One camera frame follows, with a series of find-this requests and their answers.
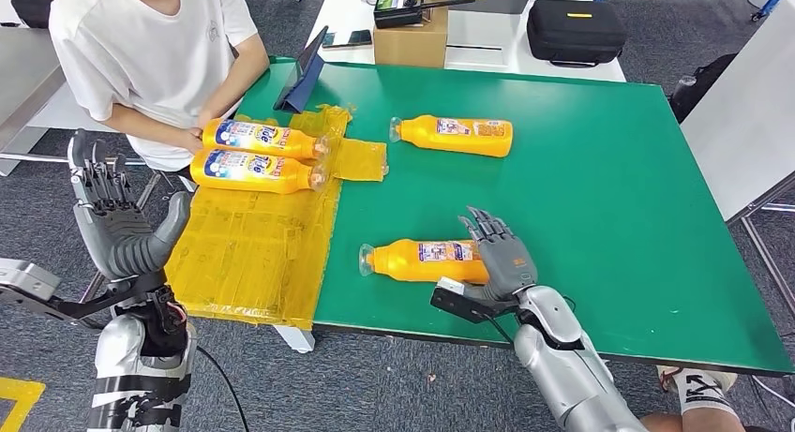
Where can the person's left hand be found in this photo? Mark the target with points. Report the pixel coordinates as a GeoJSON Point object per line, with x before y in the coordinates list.
{"type": "Point", "coordinates": [205, 120]}

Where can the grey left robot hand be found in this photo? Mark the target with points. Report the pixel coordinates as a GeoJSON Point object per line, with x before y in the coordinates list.
{"type": "Point", "coordinates": [121, 237]}

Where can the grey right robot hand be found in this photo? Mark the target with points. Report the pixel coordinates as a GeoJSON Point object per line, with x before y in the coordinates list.
{"type": "Point", "coordinates": [506, 265]}

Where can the person's right hand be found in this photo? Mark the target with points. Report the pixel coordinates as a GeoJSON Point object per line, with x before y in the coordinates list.
{"type": "Point", "coordinates": [190, 142]}

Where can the orange detergent bottle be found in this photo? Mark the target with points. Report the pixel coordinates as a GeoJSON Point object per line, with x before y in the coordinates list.
{"type": "Point", "coordinates": [267, 138]}
{"type": "Point", "coordinates": [428, 134]}
{"type": "Point", "coordinates": [254, 171]}
{"type": "Point", "coordinates": [404, 261]}

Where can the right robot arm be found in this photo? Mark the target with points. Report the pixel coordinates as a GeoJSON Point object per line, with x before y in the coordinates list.
{"type": "Point", "coordinates": [559, 367]}

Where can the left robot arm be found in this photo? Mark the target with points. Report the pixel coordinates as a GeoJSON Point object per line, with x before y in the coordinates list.
{"type": "Point", "coordinates": [124, 367]}

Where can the person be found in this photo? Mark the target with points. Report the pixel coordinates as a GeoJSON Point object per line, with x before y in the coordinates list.
{"type": "Point", "coordinates": [149, 56]}
{"type": "Point", "coordinates": [698, 392]}

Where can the tablet in blue case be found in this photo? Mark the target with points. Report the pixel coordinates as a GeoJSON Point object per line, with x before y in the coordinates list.
{"type": "Point", "coordinates": [301, 81]}

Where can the yellow taped cardboard sheet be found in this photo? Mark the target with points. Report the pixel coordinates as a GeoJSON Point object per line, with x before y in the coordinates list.
{"type": "Point", "coordinates": [261, 249]}

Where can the white table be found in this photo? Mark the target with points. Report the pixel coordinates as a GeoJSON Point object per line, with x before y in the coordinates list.
{"type": "Point", "coordinates": [346, 12]}

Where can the black carrying case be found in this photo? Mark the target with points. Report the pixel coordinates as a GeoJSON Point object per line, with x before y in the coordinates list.
{"type": "Point", "coordinates": [574, 35]}
{"type": "Point", "coordinates": [37, 7]}

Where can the white table foot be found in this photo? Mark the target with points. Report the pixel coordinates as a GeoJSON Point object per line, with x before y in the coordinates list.
{"type": "Point", "coordinates": [297, 340]}

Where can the brown cardboard box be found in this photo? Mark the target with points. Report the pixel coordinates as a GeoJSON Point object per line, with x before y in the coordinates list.
{"type": "Point", "coordinates": [411, 44]}

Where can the black remote controller with antennas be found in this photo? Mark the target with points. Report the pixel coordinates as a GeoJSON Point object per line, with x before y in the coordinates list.
{"type": "Point", "coordinates": [396, 6]}

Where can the black backpack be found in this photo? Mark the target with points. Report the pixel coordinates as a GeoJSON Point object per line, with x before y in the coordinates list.
{"type": "Point", "coordinates": [707, 79]}

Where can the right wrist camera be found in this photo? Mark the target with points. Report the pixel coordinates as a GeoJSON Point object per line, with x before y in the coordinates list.
{"type": "Point", "coordinates": [459, 305]}

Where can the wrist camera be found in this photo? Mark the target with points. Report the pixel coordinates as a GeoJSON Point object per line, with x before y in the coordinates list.
{"type": "Point", "coordinates": [28, 283]}
{"type": "Point", "coordinates": [459, 305]}

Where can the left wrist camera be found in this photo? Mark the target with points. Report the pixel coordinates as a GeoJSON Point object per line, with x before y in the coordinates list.
{"type": "Point", "coordinates": [28, 283]}

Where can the grey desk with metal frame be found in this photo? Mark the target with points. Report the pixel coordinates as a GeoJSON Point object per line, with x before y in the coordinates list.
{"type": "Point", "coordinates": [25, 81]}

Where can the white desk with metal frame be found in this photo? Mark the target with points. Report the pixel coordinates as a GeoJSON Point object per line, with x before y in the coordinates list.
{"type": "Point", "coordinates": [745, 116]}

